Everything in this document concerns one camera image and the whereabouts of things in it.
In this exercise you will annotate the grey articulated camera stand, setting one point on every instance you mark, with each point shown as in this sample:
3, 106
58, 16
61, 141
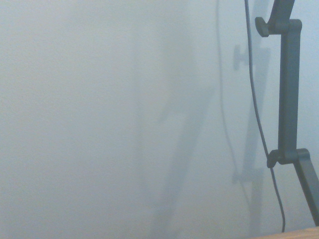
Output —
289, 94

